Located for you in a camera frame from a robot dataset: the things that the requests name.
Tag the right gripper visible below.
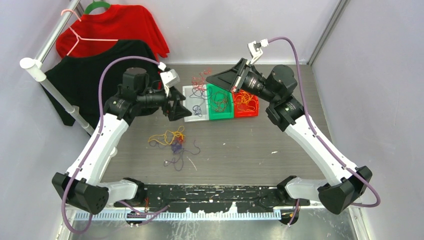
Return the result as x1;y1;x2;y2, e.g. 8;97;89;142
206;58;278;104

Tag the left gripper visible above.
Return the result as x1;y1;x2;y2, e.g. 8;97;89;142
137;83;192;120

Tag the red cable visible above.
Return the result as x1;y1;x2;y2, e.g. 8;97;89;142
190;67;213;92
209;90;231;114

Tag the orange cable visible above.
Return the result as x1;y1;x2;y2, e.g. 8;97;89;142
234;90;259;114

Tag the coloured cable bundle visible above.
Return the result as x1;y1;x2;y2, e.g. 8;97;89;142
147;125;202;172

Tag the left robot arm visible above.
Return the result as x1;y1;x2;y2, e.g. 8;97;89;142
52;67;192;215

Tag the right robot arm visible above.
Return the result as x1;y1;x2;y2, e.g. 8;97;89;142
205;58;373;215

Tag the white plastic bin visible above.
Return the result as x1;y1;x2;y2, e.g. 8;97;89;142
182;85;210;123

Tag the red plastic bin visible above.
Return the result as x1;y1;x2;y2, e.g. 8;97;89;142
232;90;259;118

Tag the green plastic bin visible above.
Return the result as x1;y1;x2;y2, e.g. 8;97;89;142
206;84;234;121

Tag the black t-shirt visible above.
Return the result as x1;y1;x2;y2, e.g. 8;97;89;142
45;40;160;128

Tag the red t-shirt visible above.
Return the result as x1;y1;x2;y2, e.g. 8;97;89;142
55;4;170;94

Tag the pink hanger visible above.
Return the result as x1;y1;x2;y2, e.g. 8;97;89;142
60;9;118;56

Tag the green hanger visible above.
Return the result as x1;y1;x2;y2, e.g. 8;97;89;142
83;0;111;15

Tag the white clothes rack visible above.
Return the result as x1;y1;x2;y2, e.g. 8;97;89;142
19;0;94;135

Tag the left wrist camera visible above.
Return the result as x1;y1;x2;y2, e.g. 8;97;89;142
160;69;180;97

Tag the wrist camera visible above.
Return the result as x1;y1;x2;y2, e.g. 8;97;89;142
160;69;180;97
247;41;263;65

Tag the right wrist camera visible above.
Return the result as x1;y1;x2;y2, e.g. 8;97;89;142
247;41;263;65

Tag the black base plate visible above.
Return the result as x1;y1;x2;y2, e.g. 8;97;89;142
126;184;296;214

